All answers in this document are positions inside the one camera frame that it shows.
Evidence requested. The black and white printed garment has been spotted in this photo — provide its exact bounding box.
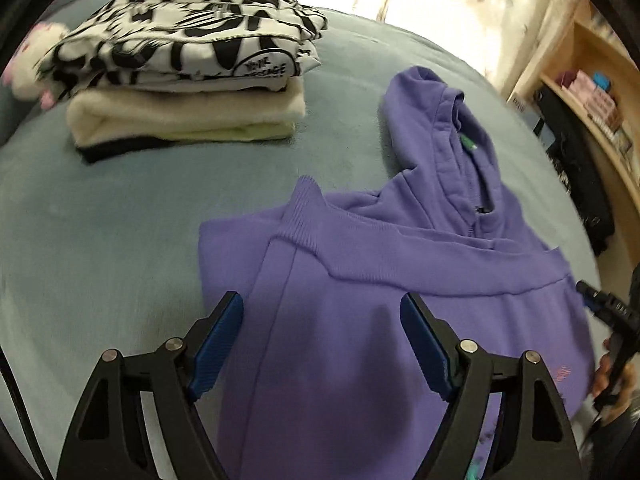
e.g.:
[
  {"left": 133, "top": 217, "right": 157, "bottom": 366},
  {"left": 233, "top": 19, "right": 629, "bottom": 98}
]
[{"left": 37, "top": 0, "right": 329, "bottom": 102}]

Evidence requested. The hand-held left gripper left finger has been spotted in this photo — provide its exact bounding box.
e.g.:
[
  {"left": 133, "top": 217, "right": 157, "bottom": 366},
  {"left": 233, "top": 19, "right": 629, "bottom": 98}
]
[{"left": 56, "top": 291, "right": 245, "bottom": 480}]

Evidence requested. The stack of pink boxes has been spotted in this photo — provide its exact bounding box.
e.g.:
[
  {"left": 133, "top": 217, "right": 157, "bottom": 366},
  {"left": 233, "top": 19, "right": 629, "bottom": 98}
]
[{"left": 554, "top": 69, "right": 622, "bottom": 127}]

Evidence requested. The white leaf print curtain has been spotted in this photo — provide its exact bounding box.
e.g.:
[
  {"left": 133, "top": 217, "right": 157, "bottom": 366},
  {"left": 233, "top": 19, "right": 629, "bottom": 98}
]
[{"left": 320, "top": 0, "right": 597, "bottom": 97}]

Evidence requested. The pink and white cat plush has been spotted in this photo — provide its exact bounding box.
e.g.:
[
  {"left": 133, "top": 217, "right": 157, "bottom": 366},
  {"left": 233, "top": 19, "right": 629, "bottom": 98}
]
[{"left": 0, "top": 22, "right": 64, "bottom": 112}]

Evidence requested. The purple zip hoodie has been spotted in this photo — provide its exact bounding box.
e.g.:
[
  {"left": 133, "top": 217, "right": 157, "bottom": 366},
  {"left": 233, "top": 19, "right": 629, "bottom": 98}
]
[{"left": 198, "top": 65, "right": 597, "bottom": 480}]

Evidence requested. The cream folded garment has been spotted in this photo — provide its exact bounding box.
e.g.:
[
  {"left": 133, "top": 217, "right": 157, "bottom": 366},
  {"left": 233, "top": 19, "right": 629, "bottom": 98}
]
[{"left": 67, "top": 79, "right": 307, "bottom": 149}]

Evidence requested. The wooden bookshelf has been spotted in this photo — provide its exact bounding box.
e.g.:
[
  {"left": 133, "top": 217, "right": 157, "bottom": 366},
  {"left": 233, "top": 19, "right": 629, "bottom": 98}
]
[{"left": 506, "top": 0, "right": 640, "bottom": 282}]

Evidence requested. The black folded garment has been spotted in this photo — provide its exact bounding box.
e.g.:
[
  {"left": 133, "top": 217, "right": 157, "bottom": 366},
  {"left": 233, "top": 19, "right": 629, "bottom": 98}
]
[{"left": 79, "top": 135, "right": 172, "bottom": 165}]

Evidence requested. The pale green folded garment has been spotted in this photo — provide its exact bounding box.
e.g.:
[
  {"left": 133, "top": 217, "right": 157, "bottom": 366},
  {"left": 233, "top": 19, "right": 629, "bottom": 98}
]
[{"left": 220, "top": 121, "right": 297, "bottom": 143}]

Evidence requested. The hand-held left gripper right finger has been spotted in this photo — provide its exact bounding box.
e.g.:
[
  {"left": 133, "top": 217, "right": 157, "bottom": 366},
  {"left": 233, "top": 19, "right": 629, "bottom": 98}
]
[{"left": 400, "top": 292, "right": 585, "bottom": 480}]

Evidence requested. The person's right hand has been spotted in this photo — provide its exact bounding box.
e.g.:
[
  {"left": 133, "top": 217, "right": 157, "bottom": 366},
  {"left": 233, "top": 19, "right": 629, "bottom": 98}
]
[{"left": 591, "top": 337, "right": 640, "bottom": 424}]

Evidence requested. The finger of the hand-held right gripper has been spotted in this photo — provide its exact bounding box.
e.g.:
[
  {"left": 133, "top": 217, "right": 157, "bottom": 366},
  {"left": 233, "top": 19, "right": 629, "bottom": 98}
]
[{"left": 575, "top": 280, "right": 622, "bottom": 322}]

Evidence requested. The black bag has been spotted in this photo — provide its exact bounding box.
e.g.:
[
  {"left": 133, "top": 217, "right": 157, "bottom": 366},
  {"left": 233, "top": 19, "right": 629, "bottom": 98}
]
[{"left": 531, "top": 84, "right": 617, "bottom": 257}]

